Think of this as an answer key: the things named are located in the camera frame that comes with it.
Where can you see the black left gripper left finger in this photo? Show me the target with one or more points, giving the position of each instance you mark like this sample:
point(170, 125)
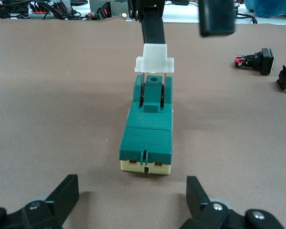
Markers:
point(62, 198)

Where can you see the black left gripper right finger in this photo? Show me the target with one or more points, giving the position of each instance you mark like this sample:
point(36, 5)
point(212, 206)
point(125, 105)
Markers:
point(199, 205)

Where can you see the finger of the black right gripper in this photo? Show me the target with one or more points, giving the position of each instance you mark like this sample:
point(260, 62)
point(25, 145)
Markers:
point(153, 31)
point(217, 16)

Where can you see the black device red display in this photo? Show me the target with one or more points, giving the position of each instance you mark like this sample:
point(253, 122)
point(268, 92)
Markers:
point(106, 10)

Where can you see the blue fabric bundle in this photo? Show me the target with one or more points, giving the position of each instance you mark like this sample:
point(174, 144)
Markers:
point(271, 8)

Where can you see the black square button red base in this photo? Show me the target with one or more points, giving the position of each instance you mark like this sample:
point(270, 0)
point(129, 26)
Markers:
point(264, 62)

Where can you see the brown table mat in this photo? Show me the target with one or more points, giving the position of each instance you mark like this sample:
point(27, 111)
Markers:
point(50, 107)

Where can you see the grey power strip orange switches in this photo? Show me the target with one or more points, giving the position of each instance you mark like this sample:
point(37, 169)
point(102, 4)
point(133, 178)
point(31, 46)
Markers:
point(38, 13)

